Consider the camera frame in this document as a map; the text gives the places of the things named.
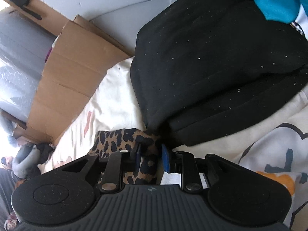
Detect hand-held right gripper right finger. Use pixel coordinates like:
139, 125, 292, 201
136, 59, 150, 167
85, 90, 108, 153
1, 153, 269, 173
162, 144, 239, 193

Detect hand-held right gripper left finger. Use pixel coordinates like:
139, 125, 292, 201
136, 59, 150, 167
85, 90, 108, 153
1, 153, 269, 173
61, 142, 143, 193

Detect leopard print garment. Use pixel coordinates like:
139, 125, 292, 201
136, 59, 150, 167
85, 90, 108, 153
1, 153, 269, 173
88, 128, 162, 186

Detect crumpled black clothes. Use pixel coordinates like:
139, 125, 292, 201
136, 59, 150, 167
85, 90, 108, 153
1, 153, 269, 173
36, 143, 56, 165

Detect cream bear printed blanket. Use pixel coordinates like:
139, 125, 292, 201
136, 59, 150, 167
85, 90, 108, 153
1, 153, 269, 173
44, 58, 308, 231

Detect folded black garment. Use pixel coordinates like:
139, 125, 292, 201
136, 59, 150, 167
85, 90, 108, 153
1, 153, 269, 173
130, 0, 308, 147

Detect flat cardboard sheet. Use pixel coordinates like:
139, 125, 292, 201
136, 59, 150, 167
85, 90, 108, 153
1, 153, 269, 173
13, 14, 135, 145

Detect grey neck pillow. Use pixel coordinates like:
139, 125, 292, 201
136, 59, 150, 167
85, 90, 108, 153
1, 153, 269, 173
13, 146, 40, 177

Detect brown plush toy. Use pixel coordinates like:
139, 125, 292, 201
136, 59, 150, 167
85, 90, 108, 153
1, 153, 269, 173
1, 156, 15, 170

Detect white plastic bag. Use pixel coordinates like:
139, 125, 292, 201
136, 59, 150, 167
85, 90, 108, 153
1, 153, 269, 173
0, 115, 21, 150

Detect purple packet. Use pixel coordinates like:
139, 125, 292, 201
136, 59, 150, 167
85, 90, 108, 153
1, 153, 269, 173
45, 46, 54, 64

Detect dark grey pillow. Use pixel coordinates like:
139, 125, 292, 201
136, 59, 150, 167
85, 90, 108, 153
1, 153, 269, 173
0, 167, 17, 222

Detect purple paisley garment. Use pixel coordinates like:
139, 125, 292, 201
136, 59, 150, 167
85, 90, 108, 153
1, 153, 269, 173
5, 210, 21, 231

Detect grey plastic wrapped panel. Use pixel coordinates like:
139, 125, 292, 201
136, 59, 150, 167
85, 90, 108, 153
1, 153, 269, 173
0, 10, 58, 123

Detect tall cardboard box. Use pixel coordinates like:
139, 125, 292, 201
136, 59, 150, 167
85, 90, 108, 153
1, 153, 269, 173
0, 0, 75, 36

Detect teal printed cloth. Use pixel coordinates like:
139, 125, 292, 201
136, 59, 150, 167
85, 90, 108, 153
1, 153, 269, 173
253, 0, 308, 39

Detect black strap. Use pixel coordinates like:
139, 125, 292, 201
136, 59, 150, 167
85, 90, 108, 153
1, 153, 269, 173
14, 0, 42, 20

